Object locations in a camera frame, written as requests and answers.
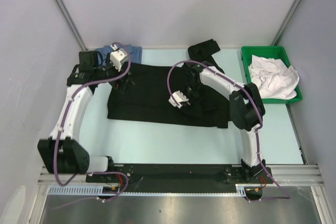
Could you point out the corner frame post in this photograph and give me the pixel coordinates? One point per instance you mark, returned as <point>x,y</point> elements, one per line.
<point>70,23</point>
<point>285,23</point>

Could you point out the right corner frame post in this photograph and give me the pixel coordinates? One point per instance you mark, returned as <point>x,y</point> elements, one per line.
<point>285,23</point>

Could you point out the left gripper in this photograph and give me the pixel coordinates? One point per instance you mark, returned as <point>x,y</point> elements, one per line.
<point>121,85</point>

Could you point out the aluminium frame rail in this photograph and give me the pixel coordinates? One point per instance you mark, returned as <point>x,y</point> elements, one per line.
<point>285,175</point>

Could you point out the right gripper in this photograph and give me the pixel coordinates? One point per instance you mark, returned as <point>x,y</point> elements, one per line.
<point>192,98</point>

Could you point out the slotted cable duct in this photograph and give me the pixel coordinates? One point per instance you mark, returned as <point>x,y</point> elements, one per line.
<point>92,190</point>

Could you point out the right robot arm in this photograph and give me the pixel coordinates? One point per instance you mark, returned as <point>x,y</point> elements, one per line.
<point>246,108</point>

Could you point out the green plastic bin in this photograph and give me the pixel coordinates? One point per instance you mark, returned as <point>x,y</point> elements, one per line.
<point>276,52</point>

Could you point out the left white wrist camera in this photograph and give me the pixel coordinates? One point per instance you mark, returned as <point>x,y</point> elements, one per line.
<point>118,58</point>

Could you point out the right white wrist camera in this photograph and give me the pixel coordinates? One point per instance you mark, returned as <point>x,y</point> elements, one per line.
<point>178,100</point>

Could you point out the white crumpled shirt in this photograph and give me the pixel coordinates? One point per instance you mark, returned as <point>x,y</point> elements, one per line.
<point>273,78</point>

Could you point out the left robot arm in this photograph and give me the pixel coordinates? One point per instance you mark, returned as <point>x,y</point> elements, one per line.
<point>61,151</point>

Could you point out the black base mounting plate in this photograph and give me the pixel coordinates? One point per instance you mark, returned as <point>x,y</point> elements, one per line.
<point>188,178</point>

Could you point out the left corner frame post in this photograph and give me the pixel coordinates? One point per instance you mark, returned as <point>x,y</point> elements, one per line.
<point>70,23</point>

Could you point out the blue checkered folded shirt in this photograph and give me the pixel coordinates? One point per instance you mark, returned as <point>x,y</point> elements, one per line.
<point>135,53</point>

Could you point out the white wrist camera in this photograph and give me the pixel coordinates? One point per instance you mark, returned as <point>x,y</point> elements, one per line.
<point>178,100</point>
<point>118,58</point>

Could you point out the black long sleeve shirt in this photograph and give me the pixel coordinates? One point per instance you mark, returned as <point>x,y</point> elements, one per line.
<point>148,99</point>

